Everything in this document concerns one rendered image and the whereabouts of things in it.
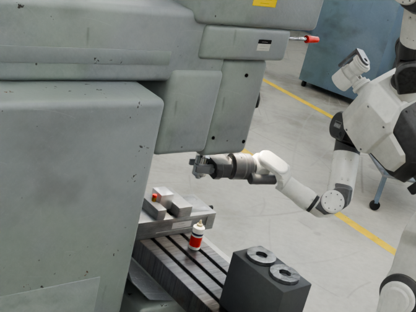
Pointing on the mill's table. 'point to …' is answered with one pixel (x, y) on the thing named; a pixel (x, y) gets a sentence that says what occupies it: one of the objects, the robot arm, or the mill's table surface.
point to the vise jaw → (179, 205)
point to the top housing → (257, 13)
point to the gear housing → (243, 43)
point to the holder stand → (262, 283)
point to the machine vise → (176, 225)
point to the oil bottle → (197, 236)
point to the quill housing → (234, 106)
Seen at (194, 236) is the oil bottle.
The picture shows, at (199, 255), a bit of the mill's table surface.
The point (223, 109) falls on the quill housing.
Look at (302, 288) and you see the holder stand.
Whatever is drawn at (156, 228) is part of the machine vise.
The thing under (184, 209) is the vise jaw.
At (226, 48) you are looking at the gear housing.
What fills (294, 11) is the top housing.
